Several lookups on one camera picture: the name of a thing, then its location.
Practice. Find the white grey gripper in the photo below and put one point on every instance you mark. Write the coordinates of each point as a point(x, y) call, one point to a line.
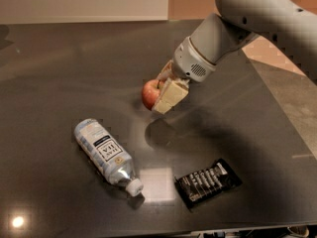
point(190, 62)

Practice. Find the red apple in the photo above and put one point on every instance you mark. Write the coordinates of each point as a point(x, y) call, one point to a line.
point(151, 92)

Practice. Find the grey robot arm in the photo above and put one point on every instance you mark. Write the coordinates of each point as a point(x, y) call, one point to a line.
point(290, 28)

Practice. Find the blue plastic water bottle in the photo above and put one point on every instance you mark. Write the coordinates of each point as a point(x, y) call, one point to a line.
point(112, 161)

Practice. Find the black snack bar wrapper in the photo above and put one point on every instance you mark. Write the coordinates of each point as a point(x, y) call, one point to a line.
point(207, 183)

